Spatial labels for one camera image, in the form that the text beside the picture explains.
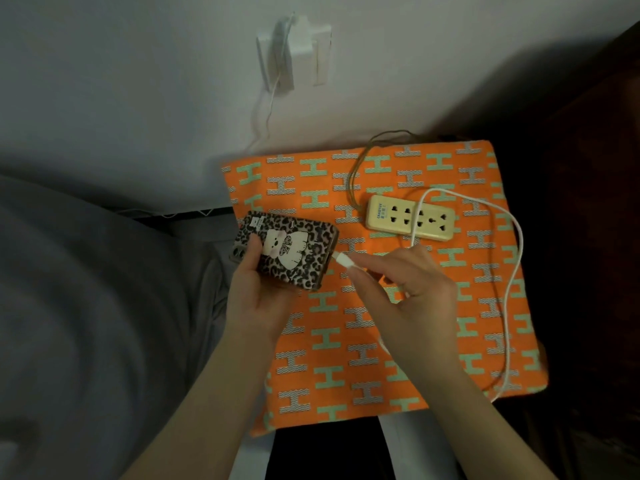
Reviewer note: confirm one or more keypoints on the person's right hand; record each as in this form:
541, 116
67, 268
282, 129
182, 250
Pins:
425, 319

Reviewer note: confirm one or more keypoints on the person's left hand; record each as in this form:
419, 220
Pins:
255, 309

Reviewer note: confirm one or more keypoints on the person's left thumb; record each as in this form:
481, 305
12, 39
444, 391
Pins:
254, 254

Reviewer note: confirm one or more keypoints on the person's right thumb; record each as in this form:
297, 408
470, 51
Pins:
367, 297

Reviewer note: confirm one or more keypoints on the phone with leopard print case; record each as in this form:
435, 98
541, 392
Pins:
300, 249

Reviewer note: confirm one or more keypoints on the person's right forearm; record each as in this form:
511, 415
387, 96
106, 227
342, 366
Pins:
465, 424

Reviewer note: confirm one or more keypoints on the person's left forearm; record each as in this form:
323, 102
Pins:
210, 409

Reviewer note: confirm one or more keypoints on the orange patterned cloth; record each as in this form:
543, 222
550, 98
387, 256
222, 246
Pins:
330, 364

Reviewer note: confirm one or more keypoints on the yellow power strip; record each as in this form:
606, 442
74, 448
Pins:
410, 217

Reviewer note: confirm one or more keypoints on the grey blanket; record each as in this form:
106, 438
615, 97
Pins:
90, 314

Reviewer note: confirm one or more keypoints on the dark red furniture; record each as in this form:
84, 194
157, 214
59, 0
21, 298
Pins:
590, 219

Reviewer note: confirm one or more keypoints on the white furniture frame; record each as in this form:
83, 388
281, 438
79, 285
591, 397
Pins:
415, 447

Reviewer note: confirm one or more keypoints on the white wall socket with charger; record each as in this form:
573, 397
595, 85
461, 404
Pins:
300, 49

